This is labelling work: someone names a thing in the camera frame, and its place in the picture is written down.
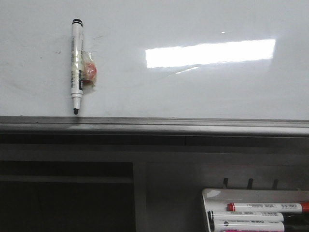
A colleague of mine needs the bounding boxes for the black capped white marker lower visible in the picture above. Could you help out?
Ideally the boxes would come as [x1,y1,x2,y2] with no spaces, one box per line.
[210,220,309,232]

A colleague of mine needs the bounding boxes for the black capped white marker upper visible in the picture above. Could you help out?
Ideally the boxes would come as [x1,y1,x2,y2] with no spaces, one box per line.
[207,211,309,222]

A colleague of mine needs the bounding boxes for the black capped white marker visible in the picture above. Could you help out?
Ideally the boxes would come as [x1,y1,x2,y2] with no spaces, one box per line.
[207,211,309,222]
[210,220,309,232]

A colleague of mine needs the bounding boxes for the pink marker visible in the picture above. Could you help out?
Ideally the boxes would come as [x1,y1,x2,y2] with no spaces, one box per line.
[221,229,309,232]

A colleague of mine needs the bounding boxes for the white whiteboard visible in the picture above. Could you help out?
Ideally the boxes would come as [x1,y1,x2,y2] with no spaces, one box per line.
[0,0,309,120]

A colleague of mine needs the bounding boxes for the white marker holder tray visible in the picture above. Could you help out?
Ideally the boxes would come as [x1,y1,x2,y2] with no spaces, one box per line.
[202,188,309,232]

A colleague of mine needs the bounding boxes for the red capped white marker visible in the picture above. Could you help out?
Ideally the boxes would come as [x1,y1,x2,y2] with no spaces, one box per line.
[227,202,309,214]

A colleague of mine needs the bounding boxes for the white black whiteboard marker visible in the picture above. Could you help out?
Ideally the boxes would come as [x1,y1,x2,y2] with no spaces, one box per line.
[70,19,97,115]

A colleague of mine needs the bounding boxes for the grey aluminium whiteboard tray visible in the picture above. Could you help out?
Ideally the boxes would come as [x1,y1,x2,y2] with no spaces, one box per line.
[0,116,309,137]

